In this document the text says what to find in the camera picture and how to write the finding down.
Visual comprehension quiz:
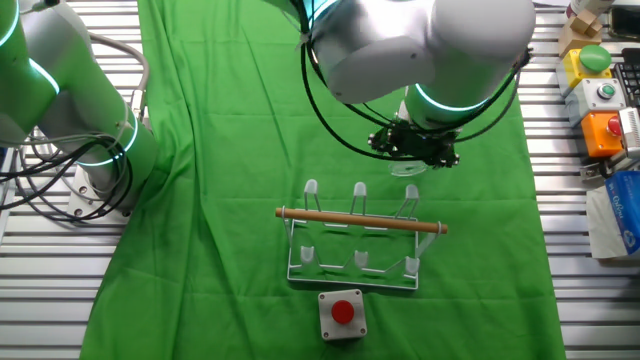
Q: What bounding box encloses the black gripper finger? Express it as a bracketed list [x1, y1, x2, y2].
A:
[367, 130, 401, 154]
[426, 151, 461, 170]

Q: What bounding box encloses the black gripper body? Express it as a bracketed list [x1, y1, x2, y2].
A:
[387, 122, 459, 161]

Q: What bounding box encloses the clear glass cup with handle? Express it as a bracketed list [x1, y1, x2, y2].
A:
[388, 158, 429, 178]

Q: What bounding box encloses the clear acrylic drying rack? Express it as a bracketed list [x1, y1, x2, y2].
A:
[274, 178, 449, 291]

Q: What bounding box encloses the orange box red button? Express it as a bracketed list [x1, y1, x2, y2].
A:
[579, 110, 626, 159]

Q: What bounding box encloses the green cloth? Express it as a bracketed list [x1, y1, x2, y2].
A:
[79, 0, 567, 360]

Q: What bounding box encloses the yellow box green mushroom button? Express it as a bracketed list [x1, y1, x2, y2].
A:
[556, 43, 614, 97]

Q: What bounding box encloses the grey box green button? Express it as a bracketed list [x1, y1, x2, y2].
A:
[564, 77, 629, 127]

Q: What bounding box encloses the grey red-button box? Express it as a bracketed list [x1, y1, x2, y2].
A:
[317, 288, 369, 342]

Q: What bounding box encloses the blue tissue pack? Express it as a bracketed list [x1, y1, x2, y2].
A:
[585, 169, 640, 262]

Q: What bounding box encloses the wooden block puzzle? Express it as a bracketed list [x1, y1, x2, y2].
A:
[557, 9, 605, 57]

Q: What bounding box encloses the grey finned metal device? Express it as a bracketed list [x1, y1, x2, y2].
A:
[618, 106, 640, 161]

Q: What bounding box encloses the black keyboard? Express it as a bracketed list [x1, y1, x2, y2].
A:
[612, 60, 640, 109]

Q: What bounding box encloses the white bottle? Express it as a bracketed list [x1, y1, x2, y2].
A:
[566, 0, 617, 17]

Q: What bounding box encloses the black flat device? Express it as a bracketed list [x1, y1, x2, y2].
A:
[608, 5, 640, 42]

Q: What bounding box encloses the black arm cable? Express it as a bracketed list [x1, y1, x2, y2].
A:
[305, 44, 532, 144]
[299, 42, 401, 162]

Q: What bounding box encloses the black base cable bundle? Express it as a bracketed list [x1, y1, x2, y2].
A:
[0, 134, 135, 222]

